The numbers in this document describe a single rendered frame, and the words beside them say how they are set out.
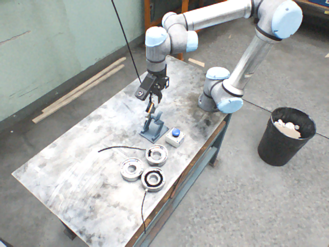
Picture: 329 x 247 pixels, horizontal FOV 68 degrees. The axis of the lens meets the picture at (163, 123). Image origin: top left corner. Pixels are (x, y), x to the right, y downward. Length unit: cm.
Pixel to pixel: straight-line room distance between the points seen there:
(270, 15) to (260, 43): 11
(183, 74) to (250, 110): 123
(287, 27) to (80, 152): 102
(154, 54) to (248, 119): 180
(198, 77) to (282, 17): 74
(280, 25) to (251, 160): 146
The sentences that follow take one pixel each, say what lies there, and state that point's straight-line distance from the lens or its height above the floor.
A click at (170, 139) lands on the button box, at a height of 83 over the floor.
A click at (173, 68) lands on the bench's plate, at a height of 80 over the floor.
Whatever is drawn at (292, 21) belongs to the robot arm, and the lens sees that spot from 107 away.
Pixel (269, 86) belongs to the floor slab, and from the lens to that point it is 309.
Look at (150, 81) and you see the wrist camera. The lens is 100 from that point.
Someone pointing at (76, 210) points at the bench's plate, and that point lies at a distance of 110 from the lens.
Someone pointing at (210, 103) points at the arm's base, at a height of 86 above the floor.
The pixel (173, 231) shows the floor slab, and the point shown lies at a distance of 187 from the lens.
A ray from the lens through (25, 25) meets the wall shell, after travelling 238.
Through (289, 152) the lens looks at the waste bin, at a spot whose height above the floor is 24.
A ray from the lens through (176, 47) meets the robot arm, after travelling 93.
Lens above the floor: 178
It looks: 48 degrees down
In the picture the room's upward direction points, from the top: 3 degrees clockwise
